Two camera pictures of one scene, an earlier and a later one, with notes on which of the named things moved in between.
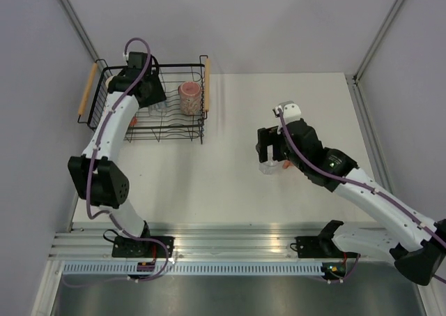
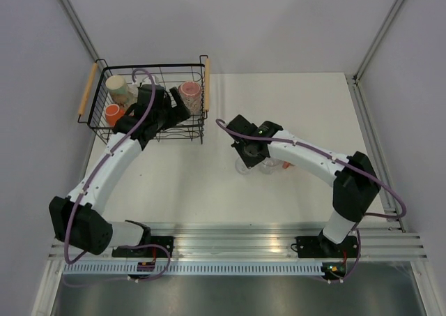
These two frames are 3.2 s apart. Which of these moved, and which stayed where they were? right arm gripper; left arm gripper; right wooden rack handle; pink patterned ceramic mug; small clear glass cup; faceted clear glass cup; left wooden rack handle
Moved: small clear glass cup; left arm gripper; right arm gripper
Stayed: right wooden rack handle; left wooden rack handle; pink patterned ceramic mug; faceted clear glass cup
